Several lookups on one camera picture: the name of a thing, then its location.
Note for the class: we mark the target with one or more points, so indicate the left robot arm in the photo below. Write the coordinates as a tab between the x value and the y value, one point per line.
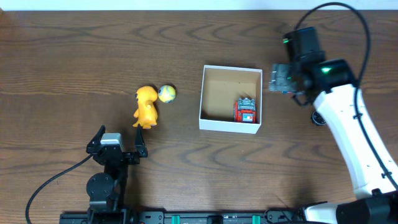
106	189

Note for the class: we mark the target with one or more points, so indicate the small black round cap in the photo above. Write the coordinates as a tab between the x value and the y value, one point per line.
317	119

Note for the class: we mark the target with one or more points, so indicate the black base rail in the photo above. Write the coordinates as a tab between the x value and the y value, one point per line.
158	217

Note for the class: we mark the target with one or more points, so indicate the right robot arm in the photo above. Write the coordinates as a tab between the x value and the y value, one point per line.
330	86

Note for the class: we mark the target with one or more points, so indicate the white cardboard box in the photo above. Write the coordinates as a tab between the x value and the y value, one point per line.
221	89

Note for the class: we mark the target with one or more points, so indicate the red toy robot car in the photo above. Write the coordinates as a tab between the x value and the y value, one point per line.
245	110

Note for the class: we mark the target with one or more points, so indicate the orange dinosaur toy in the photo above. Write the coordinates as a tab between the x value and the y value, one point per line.
146	112

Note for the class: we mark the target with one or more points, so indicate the yellow grey ball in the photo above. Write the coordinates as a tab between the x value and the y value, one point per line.
166	93

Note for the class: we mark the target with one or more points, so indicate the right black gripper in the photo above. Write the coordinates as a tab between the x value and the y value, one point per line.
280	82

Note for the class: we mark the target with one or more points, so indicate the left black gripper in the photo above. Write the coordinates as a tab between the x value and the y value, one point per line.
130	156

